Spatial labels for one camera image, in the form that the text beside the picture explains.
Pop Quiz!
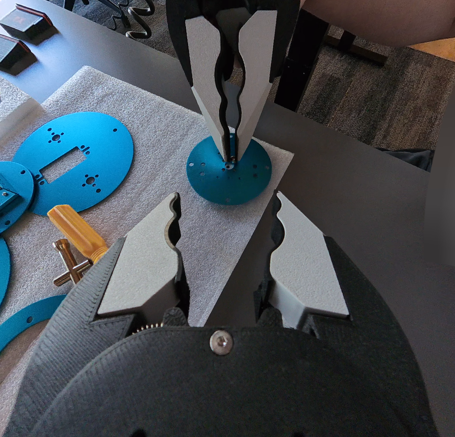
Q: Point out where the white foam mat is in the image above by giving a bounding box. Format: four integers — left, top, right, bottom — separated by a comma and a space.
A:
0, 65, 295, 423

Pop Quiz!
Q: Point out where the black table foot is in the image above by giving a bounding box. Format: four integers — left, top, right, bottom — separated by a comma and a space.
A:
326, 29, 389, 67

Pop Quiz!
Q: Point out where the small blue ring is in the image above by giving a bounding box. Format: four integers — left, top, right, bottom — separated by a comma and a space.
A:
0, 294, 69, 353

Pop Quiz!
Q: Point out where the dark bag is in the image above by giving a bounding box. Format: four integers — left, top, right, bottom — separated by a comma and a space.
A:
376, 147, 435, 174

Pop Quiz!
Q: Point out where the black table leg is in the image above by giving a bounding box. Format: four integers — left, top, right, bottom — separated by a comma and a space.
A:
275, 9, 330, 112

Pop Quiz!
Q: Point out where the yellow handle screwdriver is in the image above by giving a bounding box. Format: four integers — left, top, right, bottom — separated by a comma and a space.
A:
47, 204, 109, 264

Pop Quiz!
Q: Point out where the small blue round plate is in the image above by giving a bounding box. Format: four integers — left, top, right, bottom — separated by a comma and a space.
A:
186, 133, 272, 206

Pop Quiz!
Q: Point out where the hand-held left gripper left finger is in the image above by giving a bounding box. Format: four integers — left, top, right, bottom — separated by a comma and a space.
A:
97, 192, 191, 318

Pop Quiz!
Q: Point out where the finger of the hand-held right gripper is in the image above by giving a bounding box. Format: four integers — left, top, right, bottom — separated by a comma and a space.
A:
231, 10, 278, 161
185, 15, 233, 162

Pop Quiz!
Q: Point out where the blue disc with bracket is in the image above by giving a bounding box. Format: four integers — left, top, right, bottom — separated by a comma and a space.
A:
0, 160, 35, 234

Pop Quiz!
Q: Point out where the black box orange trim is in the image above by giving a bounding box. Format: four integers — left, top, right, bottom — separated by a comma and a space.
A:
0, 3, 58, 42
0, 33, 38, 76

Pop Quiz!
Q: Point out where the white foam block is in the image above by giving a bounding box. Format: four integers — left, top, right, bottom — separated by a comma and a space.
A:
0, 76, 42, 140

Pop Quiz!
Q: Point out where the large blue plate rectangular hole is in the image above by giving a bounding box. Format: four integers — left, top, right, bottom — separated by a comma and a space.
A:
12, 111, 134, 217

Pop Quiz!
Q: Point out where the metal cross wrench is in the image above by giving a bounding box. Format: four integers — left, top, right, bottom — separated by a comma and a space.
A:
52, 238, 94, 286

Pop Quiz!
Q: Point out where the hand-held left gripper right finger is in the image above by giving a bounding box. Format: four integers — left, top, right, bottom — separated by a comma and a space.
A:
253, 191, 352, 329

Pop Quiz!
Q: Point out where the black chair base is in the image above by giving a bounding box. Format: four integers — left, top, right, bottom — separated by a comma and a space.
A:
39, 0, 129, 30

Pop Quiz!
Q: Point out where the black coiled cable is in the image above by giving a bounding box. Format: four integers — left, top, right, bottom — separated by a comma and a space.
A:
110, 0, 158, 40

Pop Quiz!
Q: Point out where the large blue ring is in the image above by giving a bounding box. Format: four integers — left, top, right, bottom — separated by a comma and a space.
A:
0, 236, 11, 307

